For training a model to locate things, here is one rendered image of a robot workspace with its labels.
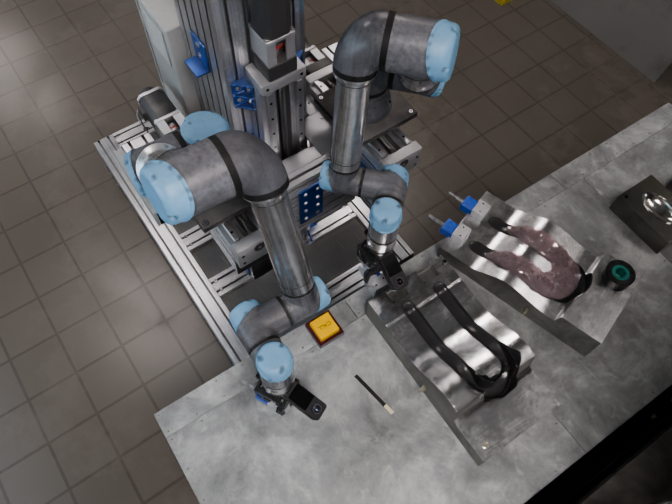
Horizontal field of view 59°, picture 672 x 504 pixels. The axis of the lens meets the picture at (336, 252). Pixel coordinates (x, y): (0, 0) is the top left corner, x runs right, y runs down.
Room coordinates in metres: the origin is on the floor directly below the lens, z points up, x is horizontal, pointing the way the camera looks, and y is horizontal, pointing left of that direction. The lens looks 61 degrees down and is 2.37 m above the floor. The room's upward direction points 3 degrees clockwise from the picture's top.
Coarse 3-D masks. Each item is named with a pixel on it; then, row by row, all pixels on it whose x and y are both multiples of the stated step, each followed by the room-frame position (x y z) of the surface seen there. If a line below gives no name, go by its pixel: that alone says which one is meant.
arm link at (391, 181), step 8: (384, 168) 0.90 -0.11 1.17; (392, 168) 0.89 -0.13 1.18; (400, 168) 0.90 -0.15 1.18; (368, 176) 0.86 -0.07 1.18; (376, 176) 0.87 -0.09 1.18; (384, 176) 0.87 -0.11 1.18; (392, 176) 0.87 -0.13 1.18; (400, 176) 0.87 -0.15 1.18; (408, 176) 0.89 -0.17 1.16; (368, 184) 0.85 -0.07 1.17; (376, 184) 0.85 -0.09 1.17; (384, 184) 0.85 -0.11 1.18; (392, 184) 0.84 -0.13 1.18; (400, 184) 0.85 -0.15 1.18; (368, 192) 0.83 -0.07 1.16; (376, 192) 0.83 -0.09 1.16; (384, 192) 0.82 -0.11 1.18; (392, 192) 0.82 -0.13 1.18; (400, 192) 0.83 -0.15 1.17; (400, 200) 0.81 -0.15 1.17
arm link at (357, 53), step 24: (360, 24) 0.94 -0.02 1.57; (384, 24) 0.93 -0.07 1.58; (336, 48) 0.95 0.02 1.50; (360, 48) 0.91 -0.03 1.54; (336, 72) 0.92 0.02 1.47; (360, 72) 0.90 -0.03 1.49; (336, 96) 0.92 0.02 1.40; (360, 96) 0.90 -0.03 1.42; (336, 120) 0.90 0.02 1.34; (360, 120) 0.89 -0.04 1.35; (336, 144) 0.88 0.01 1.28; (360, 144) 0.89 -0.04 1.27; (336, 168) 0.86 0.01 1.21; (360, 168) 0.89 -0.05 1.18; (336, 192) 0.86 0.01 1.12; (360, 192) 0.84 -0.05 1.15
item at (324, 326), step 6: (318, 318) 0.62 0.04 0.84; (324, 318) 0.62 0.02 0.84; (330, 318) 0.62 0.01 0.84; (312, 324) 0.60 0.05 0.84; (318, 324) 0.60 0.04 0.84; (324, 324) 0.61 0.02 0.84; (330, 324) 0.61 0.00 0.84; (336, 324) 0.61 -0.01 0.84; (318, 330) 0.59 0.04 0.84; (324, 330) 0.59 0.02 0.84; (330, 330) 0.59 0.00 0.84; (336, 330) 0.59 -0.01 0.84; (318, 336) 0.57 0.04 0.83; (324, 336) 0.57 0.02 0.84
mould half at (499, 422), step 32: (416, 288) 0.71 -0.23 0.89; (448, 288) 0.71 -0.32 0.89; (384, 320) 0.61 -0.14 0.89; (448, 320) 0.62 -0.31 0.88; (480, 320) 0.62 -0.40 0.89; (416, 352) 0.52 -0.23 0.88; (480, 352) 0.52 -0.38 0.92; (448, 384) 0.43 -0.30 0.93; (448, 416) 0.37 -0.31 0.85; (480, 416) 0.37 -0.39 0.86; (512, 416) 0.38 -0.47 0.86; (480, 448) 0.29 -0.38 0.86
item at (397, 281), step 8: (376, 256) 0.73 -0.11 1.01; (384, 256) 0.73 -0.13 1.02; (392, 256) 0.74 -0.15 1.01; (384, 264) 0.71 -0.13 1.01; (392, 264) 0.72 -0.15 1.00; (384, 272) 0.70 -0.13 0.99; (392, 272) 0.70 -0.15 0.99; (400, 272) 0.70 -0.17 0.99; (392, 280) 0.68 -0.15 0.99; (400, 280) 0.68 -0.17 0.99; (392, 288) 0.66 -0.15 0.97; (400, 288) 0.66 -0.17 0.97
